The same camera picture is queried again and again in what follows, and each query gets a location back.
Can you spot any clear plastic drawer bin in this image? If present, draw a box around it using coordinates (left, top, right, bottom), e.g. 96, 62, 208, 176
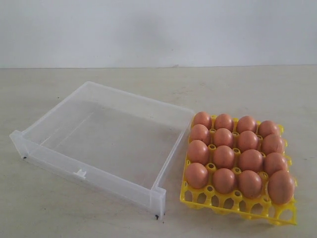
10, 81, 194, 219

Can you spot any yellow plastic egg tray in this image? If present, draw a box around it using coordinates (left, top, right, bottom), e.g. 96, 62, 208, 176
180, 115, 297, 225

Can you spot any brown egg row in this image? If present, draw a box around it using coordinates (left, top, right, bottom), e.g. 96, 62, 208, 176
264, 152, 289, 177

